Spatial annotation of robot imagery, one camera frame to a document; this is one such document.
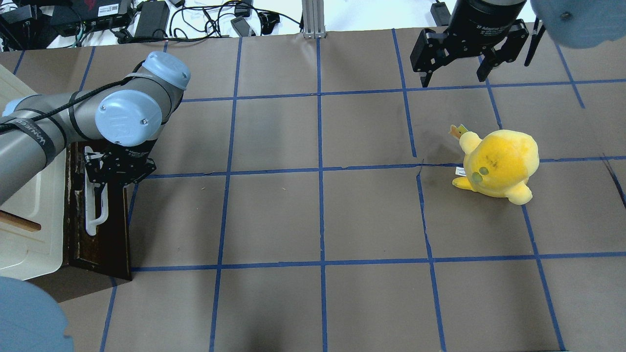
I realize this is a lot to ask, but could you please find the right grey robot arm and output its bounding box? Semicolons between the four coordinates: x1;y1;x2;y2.
410;0;626;88

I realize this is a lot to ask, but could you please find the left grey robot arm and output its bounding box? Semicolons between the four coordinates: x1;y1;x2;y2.
0;51;191;203

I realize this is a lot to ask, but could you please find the dark brown wooden drawer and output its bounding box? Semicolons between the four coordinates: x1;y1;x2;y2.
64;141;132;281

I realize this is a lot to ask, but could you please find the white plastic drawer handle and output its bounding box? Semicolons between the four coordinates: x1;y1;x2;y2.
83;146;109;237

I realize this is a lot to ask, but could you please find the cream plastic storage box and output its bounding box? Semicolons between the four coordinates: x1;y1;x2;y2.
1;67;66;281

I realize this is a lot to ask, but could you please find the yellow plush dinosaur toy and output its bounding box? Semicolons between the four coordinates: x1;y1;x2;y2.
449;125;540;205

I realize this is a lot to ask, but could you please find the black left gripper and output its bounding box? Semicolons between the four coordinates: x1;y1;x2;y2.
84;143;157;210

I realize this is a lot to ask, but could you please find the black power adapter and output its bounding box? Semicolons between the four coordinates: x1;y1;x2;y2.
134;0;170;40

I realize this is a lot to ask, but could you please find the brown wooden box handle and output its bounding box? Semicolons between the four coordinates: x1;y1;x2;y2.
0;210;41;232

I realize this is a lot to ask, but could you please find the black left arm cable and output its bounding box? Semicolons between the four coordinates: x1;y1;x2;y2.
0;61;147;133

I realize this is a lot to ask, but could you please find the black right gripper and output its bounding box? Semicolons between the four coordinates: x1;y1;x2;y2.
410;0;529;88

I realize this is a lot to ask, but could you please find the aluminium frame post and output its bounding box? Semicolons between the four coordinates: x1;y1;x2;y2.
301;0;327;39

